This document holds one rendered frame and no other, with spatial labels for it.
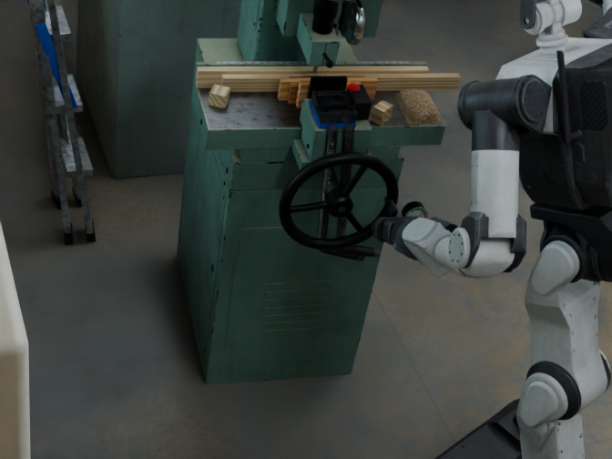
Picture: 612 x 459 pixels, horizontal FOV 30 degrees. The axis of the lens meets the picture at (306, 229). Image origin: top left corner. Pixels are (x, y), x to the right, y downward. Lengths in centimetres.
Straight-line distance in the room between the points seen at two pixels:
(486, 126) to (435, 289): 164
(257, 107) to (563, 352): 93
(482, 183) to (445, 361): 143
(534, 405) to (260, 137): 89
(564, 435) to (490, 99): 93
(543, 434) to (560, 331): 27
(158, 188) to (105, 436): 110
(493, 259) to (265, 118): 80
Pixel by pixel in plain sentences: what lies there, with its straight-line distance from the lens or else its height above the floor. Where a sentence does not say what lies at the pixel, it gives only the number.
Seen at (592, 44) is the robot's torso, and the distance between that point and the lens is 241.
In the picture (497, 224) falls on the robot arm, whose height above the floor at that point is 116.
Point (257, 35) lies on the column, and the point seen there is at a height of 95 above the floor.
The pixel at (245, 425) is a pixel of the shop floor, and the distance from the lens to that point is 323.
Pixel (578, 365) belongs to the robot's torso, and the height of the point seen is 71.
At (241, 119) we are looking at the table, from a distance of 275.
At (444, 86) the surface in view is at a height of 91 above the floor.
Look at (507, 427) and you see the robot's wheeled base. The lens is 312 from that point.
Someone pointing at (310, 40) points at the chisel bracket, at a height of 106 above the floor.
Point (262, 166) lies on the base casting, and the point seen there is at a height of 79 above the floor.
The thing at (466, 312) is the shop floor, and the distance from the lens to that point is 371.
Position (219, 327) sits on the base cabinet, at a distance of 315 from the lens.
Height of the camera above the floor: 246
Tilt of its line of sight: 39 degrees down
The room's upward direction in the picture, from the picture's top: 11 degrees clockwise
